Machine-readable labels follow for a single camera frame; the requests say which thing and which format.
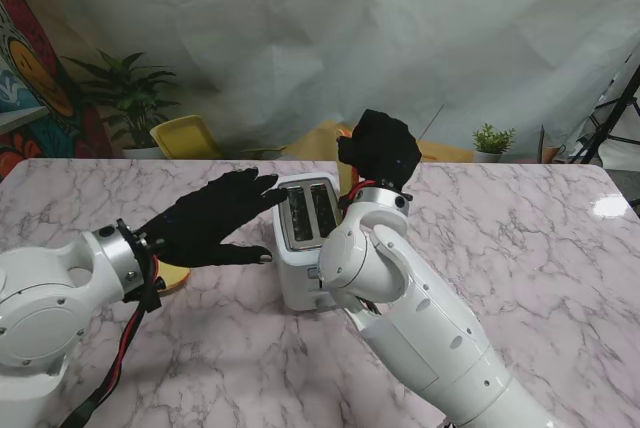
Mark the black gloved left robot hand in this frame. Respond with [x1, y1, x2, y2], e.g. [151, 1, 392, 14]
[133, 167, 290, 269]

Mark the large green potted plant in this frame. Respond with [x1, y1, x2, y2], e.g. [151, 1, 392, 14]
[62, 50, 214, 160]

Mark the colourful mural panel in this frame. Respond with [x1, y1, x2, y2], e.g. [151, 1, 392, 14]
[0, 0, 119, 182]

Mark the black tripod stand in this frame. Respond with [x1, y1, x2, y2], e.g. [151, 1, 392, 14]
[574, 55, 640, 165]

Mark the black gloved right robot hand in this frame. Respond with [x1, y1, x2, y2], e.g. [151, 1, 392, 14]
[335, 108, 424, 194]

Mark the red black left arm cable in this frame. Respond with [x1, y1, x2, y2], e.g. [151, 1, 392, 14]
[62, 252, 162, 428]

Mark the yellow plastic chair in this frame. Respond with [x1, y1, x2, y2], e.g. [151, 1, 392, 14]
[149, 115, 224, 160]

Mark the yellow desk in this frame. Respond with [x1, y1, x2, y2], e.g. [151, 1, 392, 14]
[284, 120, 475, 164]

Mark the white paper backdrop sheet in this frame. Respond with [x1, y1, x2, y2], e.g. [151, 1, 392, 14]
[0, 0, 640, 159]

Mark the small green potted plant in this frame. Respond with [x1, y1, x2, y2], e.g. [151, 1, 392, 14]
[471, 123, 517, 164]

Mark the yellow toy toast slice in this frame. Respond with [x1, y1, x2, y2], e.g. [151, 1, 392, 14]
[154, 257, 192, 293]
[337, 128, 361, 189]

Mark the silver open laptop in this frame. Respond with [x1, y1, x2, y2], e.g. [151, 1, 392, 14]
[338, 103, 445, 163]

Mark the white two-slot toaster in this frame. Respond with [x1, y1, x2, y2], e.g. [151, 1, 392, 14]
[272, 173, 352, 313]

